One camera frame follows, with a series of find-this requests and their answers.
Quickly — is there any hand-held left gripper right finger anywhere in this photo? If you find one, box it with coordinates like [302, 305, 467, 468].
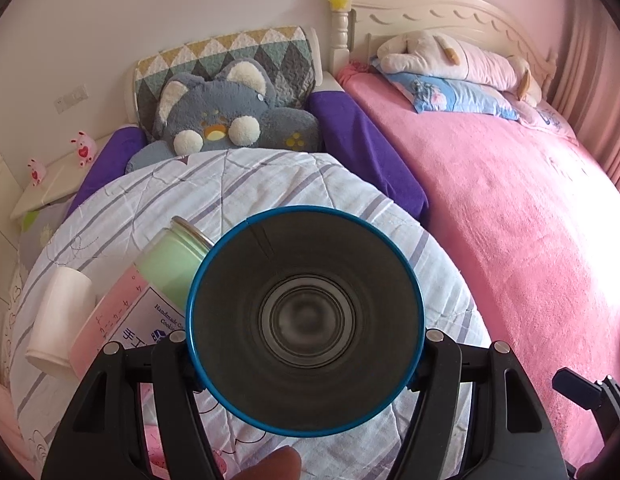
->
[390, 329, 571, 480]

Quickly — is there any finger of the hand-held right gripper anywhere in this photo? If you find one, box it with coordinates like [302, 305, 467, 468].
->
[552, 367, 604, 412]

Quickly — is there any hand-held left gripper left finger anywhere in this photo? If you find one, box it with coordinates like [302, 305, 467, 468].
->
[42, 330, 225, 480]

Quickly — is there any blue cup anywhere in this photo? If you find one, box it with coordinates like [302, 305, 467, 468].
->
[186, 206, 426, 436]

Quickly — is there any white paper cup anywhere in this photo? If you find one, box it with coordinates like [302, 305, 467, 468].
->
[24, 266, 96, 377]

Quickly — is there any person's left hand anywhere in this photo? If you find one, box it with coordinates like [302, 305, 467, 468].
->
[225, 445, 303, 480]

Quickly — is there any pink and white box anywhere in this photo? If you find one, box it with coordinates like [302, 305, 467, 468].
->
[70, 265, 191, 382]

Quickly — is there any green can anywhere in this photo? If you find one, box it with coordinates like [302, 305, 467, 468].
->
[134, 216, 216, 312]

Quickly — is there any pink blanket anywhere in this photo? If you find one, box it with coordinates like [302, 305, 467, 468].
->
[337, 62, 620, 467]

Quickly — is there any printed bed sheet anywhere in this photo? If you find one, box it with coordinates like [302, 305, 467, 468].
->
[0, 199, 70, 386]

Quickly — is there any white nightstand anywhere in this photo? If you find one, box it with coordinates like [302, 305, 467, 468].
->
[10, 132, 114, 221]

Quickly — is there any purple bolster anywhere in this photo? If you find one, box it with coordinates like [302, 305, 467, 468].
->
[64, 126, 148, 217]

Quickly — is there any white striped quilt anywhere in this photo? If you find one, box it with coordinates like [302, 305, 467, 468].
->
[8, 149, 494, 480]

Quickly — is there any purple bed sheet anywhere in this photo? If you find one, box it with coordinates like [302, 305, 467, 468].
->
[307, 90, 431, 222]

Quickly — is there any pink rabbit figurine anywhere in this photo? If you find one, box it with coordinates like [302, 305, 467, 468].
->
[70, 131, 98, 168]
[26, 158, 48, 187]

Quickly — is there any grey koala plush cushion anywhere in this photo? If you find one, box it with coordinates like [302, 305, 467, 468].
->
[126, 58, 323, 175]

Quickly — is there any pink printed pillow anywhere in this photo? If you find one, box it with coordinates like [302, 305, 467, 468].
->
[513, 98, 577, 137]

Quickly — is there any blue floral pillow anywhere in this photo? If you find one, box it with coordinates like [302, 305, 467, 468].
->
[370, 58, 521, 122]

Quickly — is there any pink curtain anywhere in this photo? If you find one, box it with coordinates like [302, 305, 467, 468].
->
[544, 0, 620, 187]

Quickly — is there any white plush dog toy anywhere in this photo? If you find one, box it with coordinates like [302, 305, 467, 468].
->
[377, 30, 544, 108]

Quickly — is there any patchwork quilted cushion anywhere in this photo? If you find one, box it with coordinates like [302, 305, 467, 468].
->
[134, 26, 315, 137]

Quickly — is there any cream wooden bed headboard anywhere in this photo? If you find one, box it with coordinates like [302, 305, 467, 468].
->
[327, 0, 560, 92]

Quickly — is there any white wall socket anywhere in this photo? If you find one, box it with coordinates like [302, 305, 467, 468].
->
[54, 87, 88, 114]

